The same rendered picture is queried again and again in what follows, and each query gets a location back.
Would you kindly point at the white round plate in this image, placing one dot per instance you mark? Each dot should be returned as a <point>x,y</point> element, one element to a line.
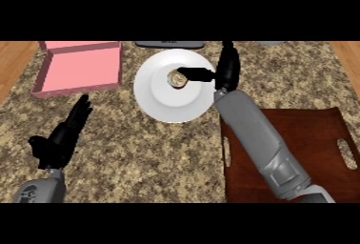
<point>175,85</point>

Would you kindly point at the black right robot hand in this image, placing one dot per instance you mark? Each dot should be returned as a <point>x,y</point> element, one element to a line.
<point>229,71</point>

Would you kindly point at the pink open box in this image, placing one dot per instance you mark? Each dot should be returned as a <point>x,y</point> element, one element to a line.
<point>79,67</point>

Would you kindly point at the pale grey object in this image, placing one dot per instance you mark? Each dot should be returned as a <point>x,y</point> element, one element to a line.
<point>270,42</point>

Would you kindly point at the cupcake with cream swirl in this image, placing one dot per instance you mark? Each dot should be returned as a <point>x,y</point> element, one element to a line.
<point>177,79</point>

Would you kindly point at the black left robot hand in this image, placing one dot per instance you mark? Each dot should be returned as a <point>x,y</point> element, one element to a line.
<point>62,137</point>

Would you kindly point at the dark grey flat appliance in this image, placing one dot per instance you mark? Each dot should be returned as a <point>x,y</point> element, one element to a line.
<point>170,44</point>

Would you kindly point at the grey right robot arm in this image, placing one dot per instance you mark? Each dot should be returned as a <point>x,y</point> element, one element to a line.
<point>260,139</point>

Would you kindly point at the brown wooden tray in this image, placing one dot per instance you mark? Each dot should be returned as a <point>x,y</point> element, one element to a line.
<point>309,152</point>

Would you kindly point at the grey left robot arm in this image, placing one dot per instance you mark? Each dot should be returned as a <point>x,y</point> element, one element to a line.
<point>42,188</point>

